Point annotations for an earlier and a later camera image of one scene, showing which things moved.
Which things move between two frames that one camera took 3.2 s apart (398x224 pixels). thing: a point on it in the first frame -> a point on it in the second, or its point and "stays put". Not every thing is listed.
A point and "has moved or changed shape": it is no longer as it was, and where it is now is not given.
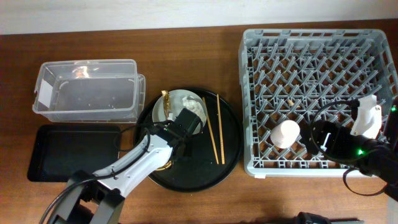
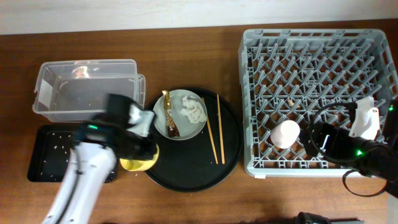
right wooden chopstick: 220,131 stays put
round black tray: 211,154 stays put
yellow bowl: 166,167 has moved or changed shape
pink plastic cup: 285,134 stays put
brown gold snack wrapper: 166,102 stays put
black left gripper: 189,152 -> 144,150
